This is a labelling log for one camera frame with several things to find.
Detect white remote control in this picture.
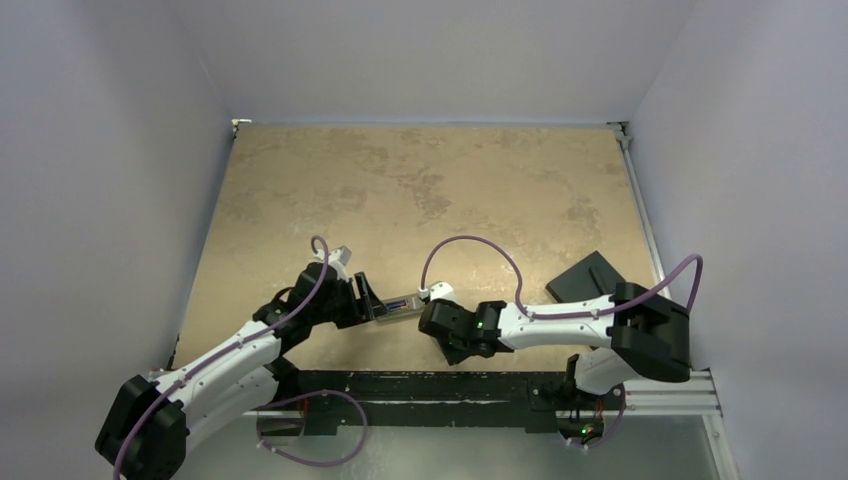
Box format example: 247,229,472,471
374,294,425,323

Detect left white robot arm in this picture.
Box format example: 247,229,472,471
95,260,390,479

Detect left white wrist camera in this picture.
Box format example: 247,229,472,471
327,246,352,281

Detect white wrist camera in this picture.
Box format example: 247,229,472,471
418,281,457,303
327,246,352,281

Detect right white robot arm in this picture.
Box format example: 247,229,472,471
418,282,691,407

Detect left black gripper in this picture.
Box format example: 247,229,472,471
309,271,388,328

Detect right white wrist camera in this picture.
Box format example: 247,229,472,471
418,281,457,303

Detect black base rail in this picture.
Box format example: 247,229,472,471
271,370,623,437

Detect black flat plate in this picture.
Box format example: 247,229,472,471
545,251,625,303

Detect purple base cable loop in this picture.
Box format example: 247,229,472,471
255,390,370,469

